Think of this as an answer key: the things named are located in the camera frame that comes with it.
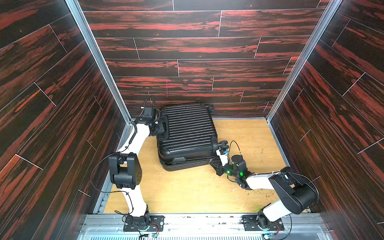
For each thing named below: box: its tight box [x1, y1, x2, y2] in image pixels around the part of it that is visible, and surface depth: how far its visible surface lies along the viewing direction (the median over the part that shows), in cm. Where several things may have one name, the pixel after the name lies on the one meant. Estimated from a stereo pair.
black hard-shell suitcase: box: [157, 102, 217, 172], surface depth 88 cm
